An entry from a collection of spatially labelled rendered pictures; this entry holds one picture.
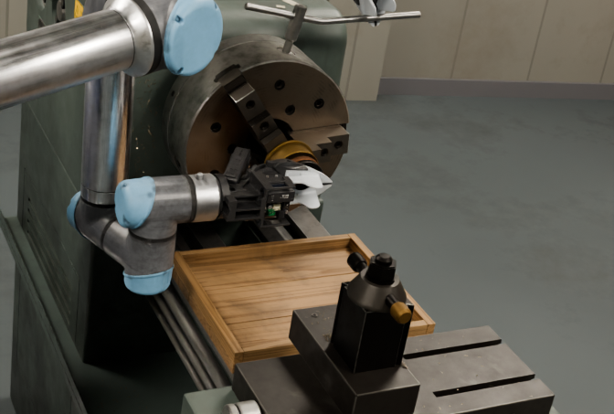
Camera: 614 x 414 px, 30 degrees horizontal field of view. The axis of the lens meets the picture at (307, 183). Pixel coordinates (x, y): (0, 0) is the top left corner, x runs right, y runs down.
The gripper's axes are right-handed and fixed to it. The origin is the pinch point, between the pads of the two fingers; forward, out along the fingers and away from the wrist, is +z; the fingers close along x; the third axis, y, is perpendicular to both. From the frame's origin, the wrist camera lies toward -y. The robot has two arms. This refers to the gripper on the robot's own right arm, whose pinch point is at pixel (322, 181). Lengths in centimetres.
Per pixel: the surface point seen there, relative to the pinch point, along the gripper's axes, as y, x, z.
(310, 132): -13.3, 2.3, 3.5
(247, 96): -10.9, 11.0, -10.7
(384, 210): -164, -109, 122
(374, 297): 41.6, 5.7, -13.1
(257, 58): -16.8, 15.2, -7.0
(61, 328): -42, -54, -31
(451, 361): 37.0, -11.1, 5.8
